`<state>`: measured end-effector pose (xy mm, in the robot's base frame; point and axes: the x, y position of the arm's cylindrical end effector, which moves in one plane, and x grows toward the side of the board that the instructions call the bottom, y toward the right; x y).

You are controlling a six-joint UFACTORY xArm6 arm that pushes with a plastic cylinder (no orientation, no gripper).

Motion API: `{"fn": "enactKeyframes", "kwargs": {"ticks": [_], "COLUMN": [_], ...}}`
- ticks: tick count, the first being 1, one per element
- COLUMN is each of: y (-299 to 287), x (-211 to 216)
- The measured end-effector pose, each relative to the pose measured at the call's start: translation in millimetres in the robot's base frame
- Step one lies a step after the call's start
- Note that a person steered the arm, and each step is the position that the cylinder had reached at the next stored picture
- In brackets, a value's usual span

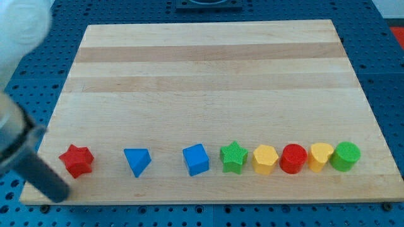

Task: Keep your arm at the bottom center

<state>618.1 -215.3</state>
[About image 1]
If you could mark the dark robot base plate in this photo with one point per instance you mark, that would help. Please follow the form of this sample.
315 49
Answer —
187 5

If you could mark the blue triangle block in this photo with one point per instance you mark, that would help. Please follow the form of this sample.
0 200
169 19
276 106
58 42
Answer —
138 160

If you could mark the wooden board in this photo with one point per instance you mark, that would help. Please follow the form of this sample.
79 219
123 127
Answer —
165 87

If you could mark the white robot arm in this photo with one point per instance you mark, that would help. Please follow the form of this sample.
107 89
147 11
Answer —
24 26

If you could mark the yellow heart block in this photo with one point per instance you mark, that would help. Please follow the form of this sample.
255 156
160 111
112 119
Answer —
319 154

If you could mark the yellow hexagon block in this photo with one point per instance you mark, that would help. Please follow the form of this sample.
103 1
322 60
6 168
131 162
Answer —
264 159

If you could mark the red star block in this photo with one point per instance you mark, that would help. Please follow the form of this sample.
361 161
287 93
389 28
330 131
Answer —
77 160

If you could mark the red cylinder block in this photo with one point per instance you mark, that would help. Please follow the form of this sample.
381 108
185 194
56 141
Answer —
293 158

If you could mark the green star block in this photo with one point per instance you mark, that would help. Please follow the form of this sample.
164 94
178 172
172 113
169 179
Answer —
233 157

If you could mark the green cylinder block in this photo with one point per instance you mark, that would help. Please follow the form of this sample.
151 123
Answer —
345 156

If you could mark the blue cube block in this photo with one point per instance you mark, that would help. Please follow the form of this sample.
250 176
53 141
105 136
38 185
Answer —
196 159

